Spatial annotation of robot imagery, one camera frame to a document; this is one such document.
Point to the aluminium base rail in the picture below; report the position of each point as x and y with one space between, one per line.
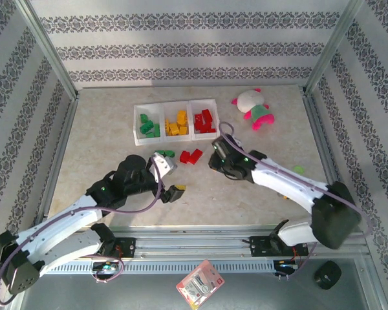
194 245

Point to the white three-compartment container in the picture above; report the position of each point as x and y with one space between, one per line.
142 140

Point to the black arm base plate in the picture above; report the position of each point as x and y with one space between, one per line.
258 247
129 247

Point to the black round puck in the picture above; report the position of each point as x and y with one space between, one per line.
327 275

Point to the small controller board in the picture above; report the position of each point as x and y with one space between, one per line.
287 265
105 267

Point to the aluminium frame post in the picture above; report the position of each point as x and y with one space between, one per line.
333 48
48 48

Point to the aluminium side rail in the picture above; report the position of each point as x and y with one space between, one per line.
56 161
326 161

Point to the white and pink plush toy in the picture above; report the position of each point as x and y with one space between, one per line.
250 100

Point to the pink card blister package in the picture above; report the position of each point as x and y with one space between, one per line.
200 284

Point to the long red lego brick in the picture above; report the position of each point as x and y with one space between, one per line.
196 156

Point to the yellow lego block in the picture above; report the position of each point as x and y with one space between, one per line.
181 116
183 130

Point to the yellow sloped lego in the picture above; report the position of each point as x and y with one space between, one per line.
167 122

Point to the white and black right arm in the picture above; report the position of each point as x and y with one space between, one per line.
287 184

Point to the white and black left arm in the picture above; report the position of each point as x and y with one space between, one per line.
58 223

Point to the orange-yellow lego brick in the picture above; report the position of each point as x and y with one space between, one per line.
172 128

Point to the green lego brick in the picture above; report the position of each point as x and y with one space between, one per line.
144 117
156 130
146 127
165 153

